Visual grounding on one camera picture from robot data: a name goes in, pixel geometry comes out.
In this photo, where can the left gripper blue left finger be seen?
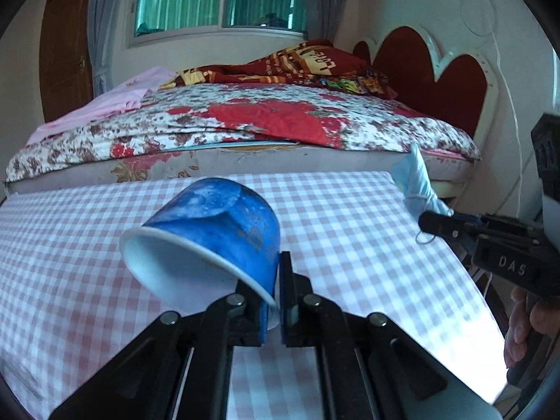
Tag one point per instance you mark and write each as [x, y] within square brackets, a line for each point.
[178, 367]

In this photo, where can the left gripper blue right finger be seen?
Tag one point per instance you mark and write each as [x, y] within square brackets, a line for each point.
[368, 367]

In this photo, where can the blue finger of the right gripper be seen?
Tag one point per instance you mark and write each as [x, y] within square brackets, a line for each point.
[453, 228]
[496, 222]

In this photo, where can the light blue face mask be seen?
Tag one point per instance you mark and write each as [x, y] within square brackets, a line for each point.
[411, 176]

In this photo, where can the dark blue paper cup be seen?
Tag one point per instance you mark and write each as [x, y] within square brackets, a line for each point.
[194, 250]

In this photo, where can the person's right hand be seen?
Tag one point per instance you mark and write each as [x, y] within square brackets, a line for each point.
[543, 318]

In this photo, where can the red heart headboard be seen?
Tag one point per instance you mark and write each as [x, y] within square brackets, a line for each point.
[458, 87]

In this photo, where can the red patterned blanket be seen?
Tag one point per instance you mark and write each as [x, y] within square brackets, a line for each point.
[311, 63]

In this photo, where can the bed with floral mattress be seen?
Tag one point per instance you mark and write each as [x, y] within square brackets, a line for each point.
[204, 114]

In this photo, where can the pink sheet on bed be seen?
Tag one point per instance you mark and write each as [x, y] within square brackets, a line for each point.
[123, 98]

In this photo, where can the brown wooden door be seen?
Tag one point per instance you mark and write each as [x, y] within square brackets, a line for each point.
[64, 67]

